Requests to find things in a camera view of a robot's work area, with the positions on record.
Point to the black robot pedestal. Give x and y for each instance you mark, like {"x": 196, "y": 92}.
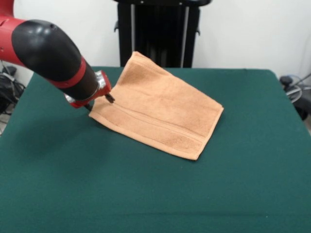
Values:
{"x": 160, "y": 36}

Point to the dark green table cloth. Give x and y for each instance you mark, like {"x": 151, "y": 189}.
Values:
{"x": 97, "y": 182}

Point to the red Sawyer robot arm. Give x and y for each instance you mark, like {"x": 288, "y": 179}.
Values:
{"x": 43, "y": 53}

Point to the tan terry towel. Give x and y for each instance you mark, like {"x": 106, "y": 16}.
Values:
{"x": 160, "y": 109}

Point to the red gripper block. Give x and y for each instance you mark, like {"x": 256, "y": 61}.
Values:
{"x": 107, "y": 85}

